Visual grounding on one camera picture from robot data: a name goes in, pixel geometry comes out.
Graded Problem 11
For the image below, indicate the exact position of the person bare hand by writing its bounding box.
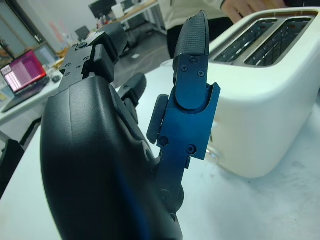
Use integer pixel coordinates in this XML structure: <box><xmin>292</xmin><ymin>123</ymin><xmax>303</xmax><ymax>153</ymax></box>
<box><xmin>221</xmin><ymin>0</ymin><xmax>288</xmax><ymax>24</ymax></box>

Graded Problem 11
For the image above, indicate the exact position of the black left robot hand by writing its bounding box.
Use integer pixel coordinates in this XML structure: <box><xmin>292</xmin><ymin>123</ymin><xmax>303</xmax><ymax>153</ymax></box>
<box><xmin>39</xmin><ymin>9</ymin><xmax>222</xmax><ymax>240</ymax></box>

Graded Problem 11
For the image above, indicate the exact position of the person in beige jacket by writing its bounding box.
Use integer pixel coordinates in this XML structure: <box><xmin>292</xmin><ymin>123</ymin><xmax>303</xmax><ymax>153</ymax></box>
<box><xmin>159</xmin><ymin>0</ymin><xmax>236</xmax><ymax>60</ymax></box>

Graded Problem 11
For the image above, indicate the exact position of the white two-slot toaster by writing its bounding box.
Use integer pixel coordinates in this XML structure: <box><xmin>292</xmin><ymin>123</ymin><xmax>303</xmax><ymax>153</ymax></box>
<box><xmin>159</xmin><ymin>7</ymin><xmax>320</xmax><ymax>179</ymax></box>

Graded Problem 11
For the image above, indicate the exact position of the wood top white desk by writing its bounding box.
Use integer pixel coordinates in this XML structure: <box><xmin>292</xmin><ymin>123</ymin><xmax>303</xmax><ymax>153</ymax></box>
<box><xmin>119</xmin><ymin>0</ymin><xmax>167</xmax><ymax>36</ymax></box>

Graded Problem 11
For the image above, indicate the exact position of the open laptop with pink screen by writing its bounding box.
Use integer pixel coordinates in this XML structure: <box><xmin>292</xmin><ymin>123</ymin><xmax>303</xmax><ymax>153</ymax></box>
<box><xmin>0</xmin><ymin>49</ymin><xmax>51</xmax><ymax>113</ymax></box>

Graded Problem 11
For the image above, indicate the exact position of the black computer monitor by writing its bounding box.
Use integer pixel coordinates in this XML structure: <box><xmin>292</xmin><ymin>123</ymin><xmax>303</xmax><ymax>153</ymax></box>
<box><xmin>88</xmin><ymin>0</ymin><xmax>118</xmax><ymax>19</ymax></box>

